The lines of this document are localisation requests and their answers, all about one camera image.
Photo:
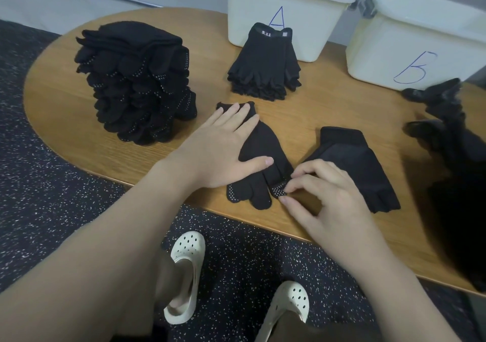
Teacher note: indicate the person's left hand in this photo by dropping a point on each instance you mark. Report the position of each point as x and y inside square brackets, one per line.
[212, 155]

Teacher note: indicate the person's right hand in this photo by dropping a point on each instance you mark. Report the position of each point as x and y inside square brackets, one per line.
[338, 216]

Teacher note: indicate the black fingerless glove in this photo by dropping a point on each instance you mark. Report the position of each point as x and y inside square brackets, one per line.
[254, 72]
[455, 239]
[446, 235]
[478, 186]
[467, 262]
[444, 216]
[277, 85]
[475, 216]
[353, 163]
[459, 201]
[478, 277]
[243, 91]

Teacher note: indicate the white plastic bin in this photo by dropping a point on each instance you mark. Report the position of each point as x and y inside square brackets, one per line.
[247, 26]
[372, 57]

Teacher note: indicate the stack of black gloves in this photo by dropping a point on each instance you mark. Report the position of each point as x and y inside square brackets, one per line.
[83, 57]

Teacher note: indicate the person's left forearm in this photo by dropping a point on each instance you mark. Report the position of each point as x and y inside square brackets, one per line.
[83, 269]

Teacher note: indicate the person's right white shoe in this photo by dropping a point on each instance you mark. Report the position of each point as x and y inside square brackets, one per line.
[292, 300]

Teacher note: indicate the person's white shoe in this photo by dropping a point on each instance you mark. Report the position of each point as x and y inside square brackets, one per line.
[292, 300]
[186, 262]

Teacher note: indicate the person's left white shoe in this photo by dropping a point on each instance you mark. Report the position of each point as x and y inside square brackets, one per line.
[186, 262]

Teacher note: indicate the person's left leg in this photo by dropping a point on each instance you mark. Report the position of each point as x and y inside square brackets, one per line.
[171, 285]

